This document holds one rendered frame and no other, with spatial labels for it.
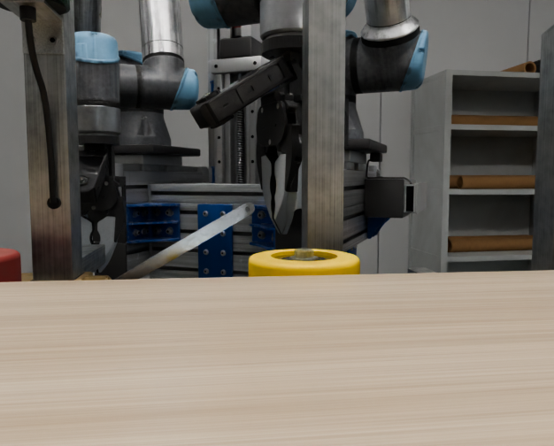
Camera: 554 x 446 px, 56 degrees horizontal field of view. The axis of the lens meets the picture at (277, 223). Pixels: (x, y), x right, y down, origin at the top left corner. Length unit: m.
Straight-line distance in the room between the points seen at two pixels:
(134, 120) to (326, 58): 0.87
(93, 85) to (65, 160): 0.35
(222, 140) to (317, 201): 0.84
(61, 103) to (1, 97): 2.83
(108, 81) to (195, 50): 2.39
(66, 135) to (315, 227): 0.24
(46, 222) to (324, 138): 0.26
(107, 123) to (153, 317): 0.61
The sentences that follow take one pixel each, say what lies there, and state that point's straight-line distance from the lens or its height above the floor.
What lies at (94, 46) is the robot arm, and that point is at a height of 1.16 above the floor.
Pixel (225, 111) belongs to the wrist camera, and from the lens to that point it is 0.54.
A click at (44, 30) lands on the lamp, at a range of 0.51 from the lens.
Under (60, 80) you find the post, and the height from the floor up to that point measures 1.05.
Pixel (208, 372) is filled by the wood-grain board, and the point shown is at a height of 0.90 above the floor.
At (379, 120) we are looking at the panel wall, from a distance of 3.37.
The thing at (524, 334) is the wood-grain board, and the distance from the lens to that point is 0.23.
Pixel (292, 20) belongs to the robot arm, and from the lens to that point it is 0.58.
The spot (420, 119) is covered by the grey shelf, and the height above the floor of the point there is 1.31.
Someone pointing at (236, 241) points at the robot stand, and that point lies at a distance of 1.17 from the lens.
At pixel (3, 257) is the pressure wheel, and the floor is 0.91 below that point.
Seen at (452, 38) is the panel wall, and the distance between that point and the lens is 3.65.
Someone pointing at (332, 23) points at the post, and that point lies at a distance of 0.51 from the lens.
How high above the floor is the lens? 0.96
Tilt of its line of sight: 5 degrees down
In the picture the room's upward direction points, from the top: straight up
